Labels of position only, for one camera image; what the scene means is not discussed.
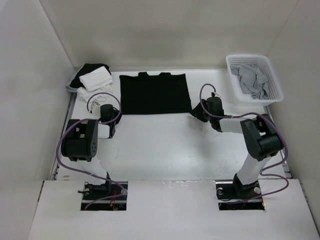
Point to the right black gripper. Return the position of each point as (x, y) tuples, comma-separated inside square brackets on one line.
[(197, 112)]

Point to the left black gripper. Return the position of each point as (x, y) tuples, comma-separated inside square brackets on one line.
[(116, 113)]

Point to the black tank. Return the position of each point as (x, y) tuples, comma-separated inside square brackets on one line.
[(87, 68), (146, 94)]

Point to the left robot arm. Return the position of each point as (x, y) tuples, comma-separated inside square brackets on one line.
[(79, 144)]

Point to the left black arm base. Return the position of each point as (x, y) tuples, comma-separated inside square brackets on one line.
[(104, 197)]

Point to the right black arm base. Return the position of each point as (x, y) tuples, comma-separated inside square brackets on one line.
[(230, 200)]

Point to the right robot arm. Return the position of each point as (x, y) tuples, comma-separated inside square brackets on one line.
[(261, 138)]

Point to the lower folded white tank top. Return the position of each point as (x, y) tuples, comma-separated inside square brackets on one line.
[(85, 94)]

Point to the folded white tank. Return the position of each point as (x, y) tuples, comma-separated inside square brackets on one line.
[(96, 79), (85, 94)]

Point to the upper folded white tank top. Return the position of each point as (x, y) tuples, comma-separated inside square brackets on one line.
[(96, 79)]

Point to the folded black tank top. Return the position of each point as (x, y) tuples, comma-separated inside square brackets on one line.
[(87, 68)]

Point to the grey tank top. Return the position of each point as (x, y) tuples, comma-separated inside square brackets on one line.
[(252, 81)]

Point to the white plastic basket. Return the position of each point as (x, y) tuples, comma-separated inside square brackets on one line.
[(263, 63)]

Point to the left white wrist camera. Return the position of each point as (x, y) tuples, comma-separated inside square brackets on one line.
[(95, 109)]

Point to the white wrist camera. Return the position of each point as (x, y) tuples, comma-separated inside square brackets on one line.
[(95, 109), (215, 94)]

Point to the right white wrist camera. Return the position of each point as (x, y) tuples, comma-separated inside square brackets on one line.
[(215, 94)]

